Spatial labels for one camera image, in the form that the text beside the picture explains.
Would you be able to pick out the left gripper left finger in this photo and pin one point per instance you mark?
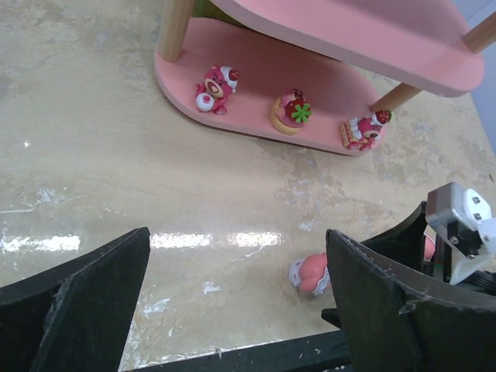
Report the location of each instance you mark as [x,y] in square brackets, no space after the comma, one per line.
[75,316]

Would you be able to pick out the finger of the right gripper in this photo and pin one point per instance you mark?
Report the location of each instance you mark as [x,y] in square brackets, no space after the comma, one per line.
[405,242]

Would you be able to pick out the black base frame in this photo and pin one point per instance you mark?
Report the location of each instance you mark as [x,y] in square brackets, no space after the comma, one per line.
[322,352]

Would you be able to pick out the red pink cake toy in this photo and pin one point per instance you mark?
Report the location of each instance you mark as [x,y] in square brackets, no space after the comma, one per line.
[213,93]

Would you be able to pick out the round pink flower toy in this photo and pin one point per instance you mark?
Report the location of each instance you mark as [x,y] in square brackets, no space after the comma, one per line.
[290,112]

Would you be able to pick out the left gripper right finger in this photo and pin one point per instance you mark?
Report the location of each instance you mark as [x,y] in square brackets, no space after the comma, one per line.
[398,319]

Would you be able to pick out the pink white toy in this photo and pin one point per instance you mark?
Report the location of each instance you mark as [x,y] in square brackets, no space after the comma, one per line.
[311,274]

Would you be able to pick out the pink pig toy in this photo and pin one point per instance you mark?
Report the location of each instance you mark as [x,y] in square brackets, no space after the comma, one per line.
[429,248]

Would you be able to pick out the pink three-tier shelf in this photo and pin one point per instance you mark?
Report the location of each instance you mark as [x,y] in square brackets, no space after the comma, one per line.
[349,58]

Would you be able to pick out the red white strawberry toy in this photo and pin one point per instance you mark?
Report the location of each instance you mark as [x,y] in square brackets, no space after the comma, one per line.
[361,134]

